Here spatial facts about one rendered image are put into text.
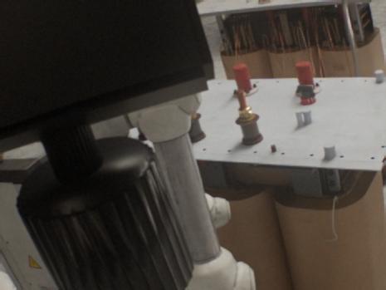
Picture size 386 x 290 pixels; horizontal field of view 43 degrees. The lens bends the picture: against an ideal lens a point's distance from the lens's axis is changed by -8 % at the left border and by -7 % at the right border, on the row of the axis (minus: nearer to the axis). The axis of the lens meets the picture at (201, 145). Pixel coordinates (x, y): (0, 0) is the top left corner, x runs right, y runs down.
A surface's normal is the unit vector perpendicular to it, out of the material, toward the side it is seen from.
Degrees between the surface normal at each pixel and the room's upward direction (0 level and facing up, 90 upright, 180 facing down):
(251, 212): 90
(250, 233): 90
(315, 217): 90
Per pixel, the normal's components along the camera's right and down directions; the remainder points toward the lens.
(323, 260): -0.54, 0.48
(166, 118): 0.10, 0.34
